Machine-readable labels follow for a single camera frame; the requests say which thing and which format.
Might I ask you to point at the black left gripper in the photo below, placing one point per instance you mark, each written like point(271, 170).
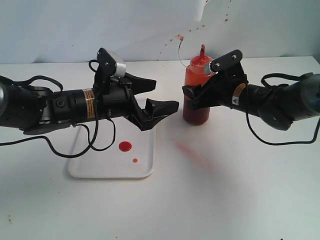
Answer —
point(117, 99)

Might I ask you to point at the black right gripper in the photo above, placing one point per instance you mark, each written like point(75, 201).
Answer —
point(222, 89)

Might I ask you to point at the red sauce squeeze bottle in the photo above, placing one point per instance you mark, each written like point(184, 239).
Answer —
point(195, 77)

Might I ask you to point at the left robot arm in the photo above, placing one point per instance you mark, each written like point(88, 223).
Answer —
point(39, 105)

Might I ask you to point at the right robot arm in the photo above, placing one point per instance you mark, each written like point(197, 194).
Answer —
point(280, 100)

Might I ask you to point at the red sauce blob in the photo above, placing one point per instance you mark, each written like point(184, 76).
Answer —
point(125, 146)

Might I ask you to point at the white rectangular plastic tray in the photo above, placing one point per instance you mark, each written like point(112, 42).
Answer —
point(111, 163)

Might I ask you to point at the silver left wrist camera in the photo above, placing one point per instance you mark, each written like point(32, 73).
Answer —
point(110, 63)

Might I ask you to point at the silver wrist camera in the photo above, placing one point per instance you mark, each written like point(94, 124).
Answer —
point(223, 62)
point(110, 63)

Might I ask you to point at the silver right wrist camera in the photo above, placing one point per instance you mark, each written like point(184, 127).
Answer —
point(223, 62)

